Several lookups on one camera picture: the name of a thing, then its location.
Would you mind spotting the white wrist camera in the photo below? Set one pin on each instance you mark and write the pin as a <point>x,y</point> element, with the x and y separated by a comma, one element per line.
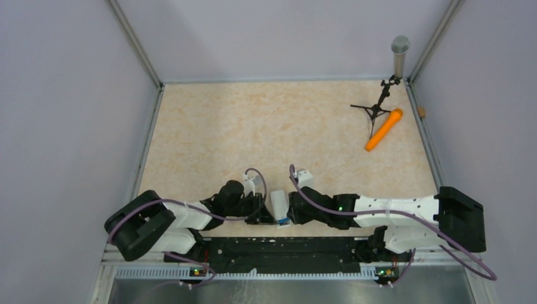
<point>250,184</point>
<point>304,179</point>

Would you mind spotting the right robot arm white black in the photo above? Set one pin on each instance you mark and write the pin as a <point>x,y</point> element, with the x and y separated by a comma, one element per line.
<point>447,218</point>

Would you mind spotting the grey metal cylinder post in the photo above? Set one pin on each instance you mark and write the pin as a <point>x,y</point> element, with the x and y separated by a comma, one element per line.
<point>400,45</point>

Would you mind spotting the small tan block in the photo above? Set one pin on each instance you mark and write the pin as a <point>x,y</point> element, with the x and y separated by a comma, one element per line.
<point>421,112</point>

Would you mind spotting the white remote control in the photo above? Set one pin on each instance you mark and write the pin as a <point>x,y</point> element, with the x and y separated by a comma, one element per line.
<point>280,206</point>

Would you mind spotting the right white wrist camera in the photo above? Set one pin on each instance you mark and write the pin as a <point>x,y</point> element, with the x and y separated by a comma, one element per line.
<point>304,179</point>

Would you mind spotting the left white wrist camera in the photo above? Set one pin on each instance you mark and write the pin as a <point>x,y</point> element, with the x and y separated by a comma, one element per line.
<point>250,184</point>

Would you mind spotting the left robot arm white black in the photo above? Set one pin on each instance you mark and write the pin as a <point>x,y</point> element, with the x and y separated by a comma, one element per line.
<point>151,223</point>

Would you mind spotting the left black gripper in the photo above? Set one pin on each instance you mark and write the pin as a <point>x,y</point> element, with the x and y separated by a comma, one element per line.
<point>259,213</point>

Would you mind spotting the orange toy microphone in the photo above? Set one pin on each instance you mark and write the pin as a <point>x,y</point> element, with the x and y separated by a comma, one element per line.
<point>393,118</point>

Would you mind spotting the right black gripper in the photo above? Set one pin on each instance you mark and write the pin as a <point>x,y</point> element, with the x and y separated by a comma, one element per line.
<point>294,213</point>

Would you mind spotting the black mini tripod stand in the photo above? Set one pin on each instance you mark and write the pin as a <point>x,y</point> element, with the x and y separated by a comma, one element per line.
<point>376,110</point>

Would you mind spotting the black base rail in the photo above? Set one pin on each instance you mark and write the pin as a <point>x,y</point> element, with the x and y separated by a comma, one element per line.
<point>288,255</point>

